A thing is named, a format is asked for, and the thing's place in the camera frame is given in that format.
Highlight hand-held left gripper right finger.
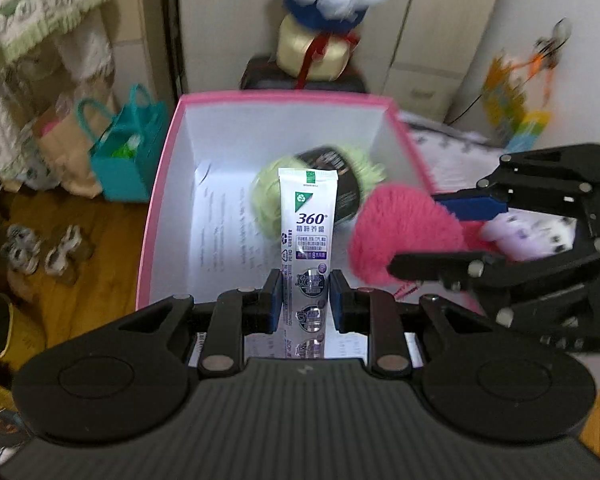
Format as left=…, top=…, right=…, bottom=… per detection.
left=329, top=269, right=496, bottom=380

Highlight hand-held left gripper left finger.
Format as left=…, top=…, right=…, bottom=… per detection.
left=111, top=269, right=285, bottom=380

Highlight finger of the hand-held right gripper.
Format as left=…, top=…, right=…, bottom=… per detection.
left=389, top=191, right=600, bottom=295
left=432, top=143, right=600, bottom=223

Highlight pink fuzzy plush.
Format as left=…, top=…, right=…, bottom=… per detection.
left=347, top=183, right=483, bottom=313

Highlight white toothpaste tube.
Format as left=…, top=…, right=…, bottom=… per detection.
left=277, top=167, right=342, bottom=361

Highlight pink cardboard box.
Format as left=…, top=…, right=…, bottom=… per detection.
left=135, top=91, right=486, bottom=362

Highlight printed paper sheet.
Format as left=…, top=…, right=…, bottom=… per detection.
left=194, top=180, right=373, bottom=361

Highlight light green yarn ball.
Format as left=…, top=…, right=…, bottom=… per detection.
left=250, top=146, right=388, bottom=241

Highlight colourful gift bag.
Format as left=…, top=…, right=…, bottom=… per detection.
left=481, top=52, right=552, bottom=152

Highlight beige wardrobe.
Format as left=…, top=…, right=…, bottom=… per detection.
left=176, top=0, right=512, bottom=126

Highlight teal tote bag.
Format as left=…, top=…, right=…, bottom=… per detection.
left=76, top=84, right=169, bottom=205

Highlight panda slipper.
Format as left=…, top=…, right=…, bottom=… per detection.
left=44, top=225, right=85, bottom=277
left=0, top=224, right=44, bottom=277

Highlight black suitcase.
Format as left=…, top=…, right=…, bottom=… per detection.
left=239, top=54, right=370, bottom=95

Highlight flower bouquet with blue wrap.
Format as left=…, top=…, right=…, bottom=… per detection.
left=275, top=0, right=395, bottom=87

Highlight brown paper bag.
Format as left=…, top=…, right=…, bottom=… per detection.
left=34, top=105, right=107, bottom=199

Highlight yellow round container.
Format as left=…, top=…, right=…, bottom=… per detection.
left=0, top=290, right=47, bottom=361

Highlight white knitted cloth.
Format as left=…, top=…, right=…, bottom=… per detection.
left=0, top=22, right=118, bottom=183

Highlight green and white hanging blanket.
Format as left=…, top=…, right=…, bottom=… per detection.
left=0, top=0, right=115, bottom=67

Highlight hanging keys and cords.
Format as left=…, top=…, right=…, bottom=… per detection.
left=530, top=17, right=572, bottom=111

